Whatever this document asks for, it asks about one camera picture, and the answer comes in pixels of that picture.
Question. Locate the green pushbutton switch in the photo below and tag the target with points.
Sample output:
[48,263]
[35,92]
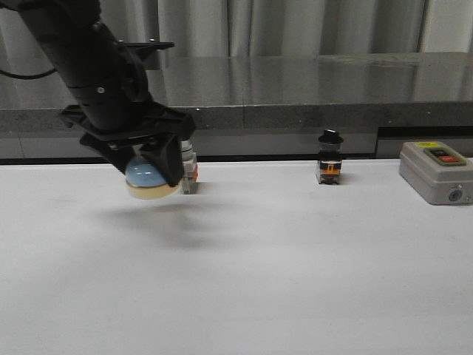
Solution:
[189,158]

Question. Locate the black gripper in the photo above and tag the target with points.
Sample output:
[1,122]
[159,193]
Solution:
[109,82]

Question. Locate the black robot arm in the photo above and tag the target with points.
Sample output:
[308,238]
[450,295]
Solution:
[52,21]

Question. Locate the blue and cream desk bell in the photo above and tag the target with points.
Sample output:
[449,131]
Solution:
[145,182]

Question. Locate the black selector switch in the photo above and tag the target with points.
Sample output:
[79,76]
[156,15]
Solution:
[329,157]

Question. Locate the grey pleated curtain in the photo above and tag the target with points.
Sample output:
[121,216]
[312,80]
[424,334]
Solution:
[294,28]

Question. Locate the grey push-button control box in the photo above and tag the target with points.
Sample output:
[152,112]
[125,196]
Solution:
[439,174]

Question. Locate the grey stone counter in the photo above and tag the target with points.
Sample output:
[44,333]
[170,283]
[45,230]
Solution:
[271,107]

